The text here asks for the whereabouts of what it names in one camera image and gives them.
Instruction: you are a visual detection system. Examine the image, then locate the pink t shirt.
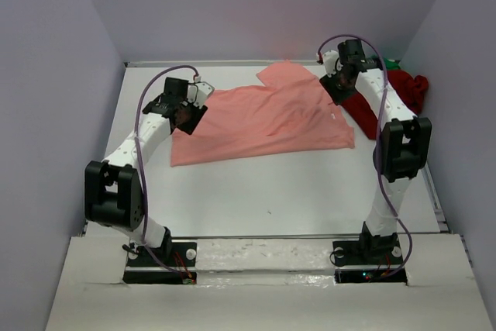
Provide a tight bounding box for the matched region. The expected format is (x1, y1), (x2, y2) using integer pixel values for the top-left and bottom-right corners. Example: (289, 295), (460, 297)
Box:
(170, 61), (355, 167)

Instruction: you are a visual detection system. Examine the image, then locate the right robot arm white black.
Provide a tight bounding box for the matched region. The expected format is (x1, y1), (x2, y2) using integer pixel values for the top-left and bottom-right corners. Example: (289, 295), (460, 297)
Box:
(316, 34), (432, 267)

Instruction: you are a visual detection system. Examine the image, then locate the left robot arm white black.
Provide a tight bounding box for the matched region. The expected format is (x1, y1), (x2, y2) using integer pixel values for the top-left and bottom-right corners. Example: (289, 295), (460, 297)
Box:
(84, 78), (215, 266)

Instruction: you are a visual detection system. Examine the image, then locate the red t shirt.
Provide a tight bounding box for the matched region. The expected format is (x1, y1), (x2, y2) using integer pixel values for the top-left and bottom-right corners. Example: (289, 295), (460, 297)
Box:
(341, 69), (429, 140)

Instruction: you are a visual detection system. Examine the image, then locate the green t shirt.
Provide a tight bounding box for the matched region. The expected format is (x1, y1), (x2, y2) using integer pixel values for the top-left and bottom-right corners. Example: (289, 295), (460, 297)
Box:
(368, 55), (401, 71)

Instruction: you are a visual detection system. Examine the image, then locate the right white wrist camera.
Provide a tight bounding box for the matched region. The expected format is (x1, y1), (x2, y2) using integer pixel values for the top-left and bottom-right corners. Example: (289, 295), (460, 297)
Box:
(322, 50), (341, 77)

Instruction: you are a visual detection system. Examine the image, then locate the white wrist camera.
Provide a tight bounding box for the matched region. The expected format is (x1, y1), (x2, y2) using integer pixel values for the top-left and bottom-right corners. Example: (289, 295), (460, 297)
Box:
(187, 81), (215, 109)
(322, 50), (341, 77)

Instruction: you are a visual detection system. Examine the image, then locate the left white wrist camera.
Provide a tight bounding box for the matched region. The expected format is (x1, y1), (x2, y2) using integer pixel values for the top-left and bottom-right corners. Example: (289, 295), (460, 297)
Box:
(187, 81), (215, 109)

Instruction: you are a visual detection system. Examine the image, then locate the aluminium rail back edge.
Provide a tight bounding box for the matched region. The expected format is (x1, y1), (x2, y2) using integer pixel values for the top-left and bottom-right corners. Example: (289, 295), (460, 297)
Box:
(124, 59), (369, 67)

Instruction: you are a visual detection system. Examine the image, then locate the aluminium rail front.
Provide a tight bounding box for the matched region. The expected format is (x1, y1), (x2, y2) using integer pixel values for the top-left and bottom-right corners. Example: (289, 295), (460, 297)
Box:
(172, 233), (360, 240)

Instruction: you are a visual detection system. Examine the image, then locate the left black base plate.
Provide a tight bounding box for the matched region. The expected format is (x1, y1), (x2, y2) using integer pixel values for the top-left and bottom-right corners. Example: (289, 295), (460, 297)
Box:
(122, 240), (198, 285)

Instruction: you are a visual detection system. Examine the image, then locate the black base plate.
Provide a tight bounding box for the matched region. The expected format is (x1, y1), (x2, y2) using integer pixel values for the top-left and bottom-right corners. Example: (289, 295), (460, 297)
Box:
(329, 240), (408, 284)
(122, 240), (198, 285)

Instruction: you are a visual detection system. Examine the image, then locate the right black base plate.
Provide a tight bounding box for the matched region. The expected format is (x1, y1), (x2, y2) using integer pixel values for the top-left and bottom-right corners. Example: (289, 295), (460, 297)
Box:
(329, 240), (408, 284)

